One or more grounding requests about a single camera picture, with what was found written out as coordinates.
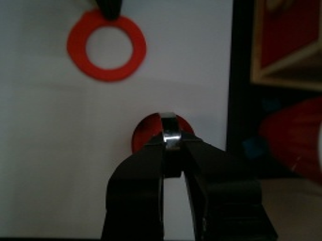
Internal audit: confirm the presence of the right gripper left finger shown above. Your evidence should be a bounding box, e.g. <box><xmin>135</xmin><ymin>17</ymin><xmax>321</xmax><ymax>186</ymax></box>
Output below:
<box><xmin>99</xmin><ymin>133</ymin><xmax>166</xmax><ymax>241</ymax></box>

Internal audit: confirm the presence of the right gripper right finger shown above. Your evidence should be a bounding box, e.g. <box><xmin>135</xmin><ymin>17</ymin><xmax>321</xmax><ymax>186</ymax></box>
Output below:
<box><xmin>181</xmin><ymin>131</ymin><xmax>280</xmax><ymax>241</ymax></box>

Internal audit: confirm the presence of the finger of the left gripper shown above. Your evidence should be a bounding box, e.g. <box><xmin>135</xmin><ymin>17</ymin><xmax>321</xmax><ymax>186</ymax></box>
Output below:
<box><xmin>110</xmin><ymin>0</ymin><xmax>126</xmax><ymax>22</ymax></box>
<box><xmin>95</xmin><ymin>0</ymin><xmax>111</xmax><ymax>21</ymax></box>

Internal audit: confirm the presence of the round metal dough cutter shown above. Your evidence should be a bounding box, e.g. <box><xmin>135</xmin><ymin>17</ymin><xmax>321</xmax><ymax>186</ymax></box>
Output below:
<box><xmin>161</xmin><ymin>111</ymin><xmax>184</xmax><ymax>153</ymax></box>

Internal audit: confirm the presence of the wooden drawer box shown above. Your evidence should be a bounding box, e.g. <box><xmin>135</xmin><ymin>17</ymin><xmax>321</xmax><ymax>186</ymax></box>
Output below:
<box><xmin>249</xmin><ymin>0</ymin><xmax>322</xmax><ymax>92</ymax></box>

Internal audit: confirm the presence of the small blue item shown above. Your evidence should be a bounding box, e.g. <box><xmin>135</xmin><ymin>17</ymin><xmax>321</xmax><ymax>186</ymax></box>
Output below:
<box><xmin>242</xmin><ymin>135</ymin><xmax>270</xmax><ymax>160</ymax></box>

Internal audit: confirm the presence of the white cutting mat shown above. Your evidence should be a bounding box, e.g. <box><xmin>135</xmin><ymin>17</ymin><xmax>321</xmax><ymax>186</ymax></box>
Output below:
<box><xmin>0</xmin><ymin>0</ymin><xmax>234</xmax><ymax>241</ymax></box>

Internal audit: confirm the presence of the red cup with white inside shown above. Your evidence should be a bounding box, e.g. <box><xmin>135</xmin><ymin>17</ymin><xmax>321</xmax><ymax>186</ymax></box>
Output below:
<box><xmin>258</xmin><ymin>96</ymin><xmax>322</xmax><ymax>186</ymax></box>

